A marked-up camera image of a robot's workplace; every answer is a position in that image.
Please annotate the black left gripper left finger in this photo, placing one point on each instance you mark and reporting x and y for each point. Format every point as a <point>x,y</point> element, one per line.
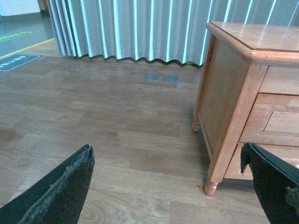
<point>57,198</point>

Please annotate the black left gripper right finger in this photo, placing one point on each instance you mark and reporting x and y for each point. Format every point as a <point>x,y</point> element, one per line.
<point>276,183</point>

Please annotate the wooden drawer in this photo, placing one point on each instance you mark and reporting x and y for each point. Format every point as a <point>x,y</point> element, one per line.
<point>289,154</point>
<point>273,120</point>

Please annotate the light wooden nightstand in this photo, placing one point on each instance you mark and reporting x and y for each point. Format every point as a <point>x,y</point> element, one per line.
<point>242,61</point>

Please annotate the green floor sign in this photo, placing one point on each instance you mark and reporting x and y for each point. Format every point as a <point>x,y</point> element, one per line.
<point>14,61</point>

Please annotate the grey pleated curtain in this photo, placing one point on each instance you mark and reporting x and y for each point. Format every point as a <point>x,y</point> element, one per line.
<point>155,29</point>

